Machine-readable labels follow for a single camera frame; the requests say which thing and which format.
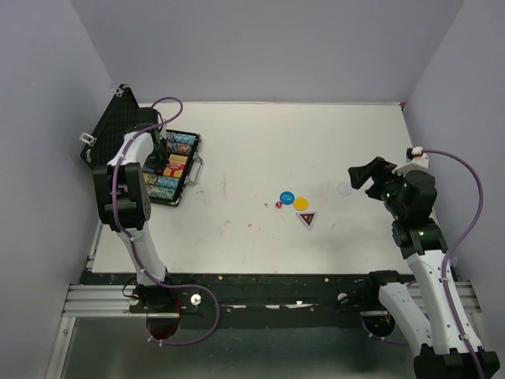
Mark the black aluminium base frame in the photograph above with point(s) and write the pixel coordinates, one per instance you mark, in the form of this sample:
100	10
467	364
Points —
240	301

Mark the blue small blind button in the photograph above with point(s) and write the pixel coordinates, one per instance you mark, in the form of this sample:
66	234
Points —
286	197

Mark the red green chip row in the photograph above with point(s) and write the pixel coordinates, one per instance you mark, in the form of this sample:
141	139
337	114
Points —
162	193

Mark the triangular all in button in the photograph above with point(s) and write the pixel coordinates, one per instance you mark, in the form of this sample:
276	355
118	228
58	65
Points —
307	218

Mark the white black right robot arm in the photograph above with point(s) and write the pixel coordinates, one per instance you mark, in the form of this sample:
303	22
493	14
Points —
443	341

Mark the poker chip row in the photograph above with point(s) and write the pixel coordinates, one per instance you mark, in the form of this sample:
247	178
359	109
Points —
180	138
179	148

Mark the yellow round button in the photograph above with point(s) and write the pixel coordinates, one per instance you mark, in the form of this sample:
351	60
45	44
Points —
301	203

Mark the red texas holdem card deck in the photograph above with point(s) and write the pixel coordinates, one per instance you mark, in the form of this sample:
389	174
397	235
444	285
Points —
175	166

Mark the top poker chip row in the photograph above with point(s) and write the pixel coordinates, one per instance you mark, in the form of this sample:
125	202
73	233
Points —
180	138

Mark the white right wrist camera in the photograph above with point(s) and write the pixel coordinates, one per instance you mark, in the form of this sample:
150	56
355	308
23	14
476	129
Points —
416	160

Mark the yellow blue chip row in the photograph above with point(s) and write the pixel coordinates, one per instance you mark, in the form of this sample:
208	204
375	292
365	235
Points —
161	181

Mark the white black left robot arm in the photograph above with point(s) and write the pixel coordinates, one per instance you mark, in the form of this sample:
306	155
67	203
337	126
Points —
124	139

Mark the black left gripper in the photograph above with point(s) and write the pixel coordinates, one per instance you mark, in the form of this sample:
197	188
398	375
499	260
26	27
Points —
161	162

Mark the clear dealer button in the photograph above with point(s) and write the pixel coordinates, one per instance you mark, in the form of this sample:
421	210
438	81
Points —
344	189

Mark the black poker set case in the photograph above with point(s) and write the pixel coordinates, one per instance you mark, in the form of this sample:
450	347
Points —
124	115

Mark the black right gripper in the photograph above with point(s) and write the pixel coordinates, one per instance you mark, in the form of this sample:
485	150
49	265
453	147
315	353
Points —
381	170

